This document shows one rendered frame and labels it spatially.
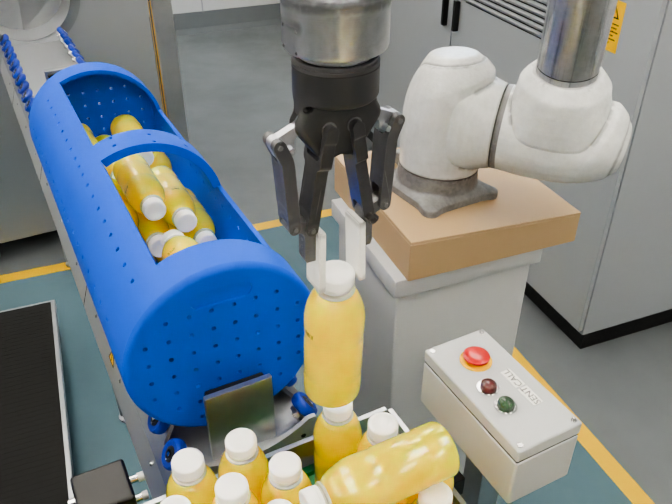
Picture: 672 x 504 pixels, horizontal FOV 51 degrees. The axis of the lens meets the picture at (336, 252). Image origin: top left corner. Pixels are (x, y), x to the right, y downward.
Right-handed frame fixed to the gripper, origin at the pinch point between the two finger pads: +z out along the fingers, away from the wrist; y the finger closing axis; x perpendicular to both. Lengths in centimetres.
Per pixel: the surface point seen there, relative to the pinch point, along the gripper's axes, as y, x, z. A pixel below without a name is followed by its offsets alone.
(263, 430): 3.5, -16.5, 41.1
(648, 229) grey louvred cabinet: -158, -75, 87
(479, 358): -22.2, -1.0, 25.0
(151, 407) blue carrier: 18.0, -20.4, 32.5
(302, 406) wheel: -2.7, -15.9, 38.5
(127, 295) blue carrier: 17.2, -26.7, 17.6
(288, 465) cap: 6.7, 0.5, 28.3
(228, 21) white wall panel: -169, -512, 132
